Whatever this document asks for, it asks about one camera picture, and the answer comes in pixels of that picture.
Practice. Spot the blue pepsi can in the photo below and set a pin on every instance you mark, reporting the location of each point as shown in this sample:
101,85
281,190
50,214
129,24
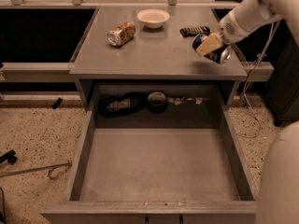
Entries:
219,56

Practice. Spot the grey open top drawer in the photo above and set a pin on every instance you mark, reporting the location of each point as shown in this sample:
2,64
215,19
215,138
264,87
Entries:
182,166

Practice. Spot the black bracket on floor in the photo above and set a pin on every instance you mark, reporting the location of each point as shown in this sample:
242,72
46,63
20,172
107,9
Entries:
10,157

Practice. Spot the crumpled paper scraps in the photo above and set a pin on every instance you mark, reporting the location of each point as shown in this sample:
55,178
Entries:
187,100

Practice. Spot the grey cabinet counter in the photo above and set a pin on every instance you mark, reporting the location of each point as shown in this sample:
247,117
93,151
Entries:
151,54

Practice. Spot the metal rod on floor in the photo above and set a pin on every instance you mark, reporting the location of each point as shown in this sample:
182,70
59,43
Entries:
37,169

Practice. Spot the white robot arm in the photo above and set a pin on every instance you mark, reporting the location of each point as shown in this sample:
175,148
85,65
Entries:
278,201

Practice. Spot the black tape roll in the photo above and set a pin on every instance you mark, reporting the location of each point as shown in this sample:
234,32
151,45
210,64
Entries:
157,102

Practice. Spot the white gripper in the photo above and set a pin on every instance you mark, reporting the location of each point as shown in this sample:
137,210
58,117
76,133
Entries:
234,28

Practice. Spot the brown patterned soda can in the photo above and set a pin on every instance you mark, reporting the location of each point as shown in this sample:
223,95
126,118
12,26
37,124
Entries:
122,34

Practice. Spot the white ceramic bowl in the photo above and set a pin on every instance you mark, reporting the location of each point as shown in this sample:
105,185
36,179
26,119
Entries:
153,18

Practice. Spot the small black floor block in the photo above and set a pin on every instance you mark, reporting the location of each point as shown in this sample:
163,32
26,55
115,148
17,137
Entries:
57,103

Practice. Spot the black remote control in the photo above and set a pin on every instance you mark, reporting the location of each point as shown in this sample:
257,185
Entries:
194,31

